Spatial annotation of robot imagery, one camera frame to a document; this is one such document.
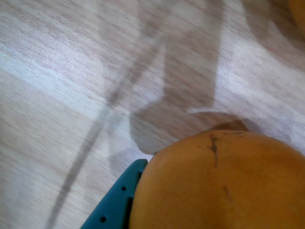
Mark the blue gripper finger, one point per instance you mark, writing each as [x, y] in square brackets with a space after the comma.
[112, 205]

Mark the small deep orange mandarin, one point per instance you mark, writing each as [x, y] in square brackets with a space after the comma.
[214, 190]

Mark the small yellowish orange mandarin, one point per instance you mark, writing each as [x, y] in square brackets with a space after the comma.
[300, 12]

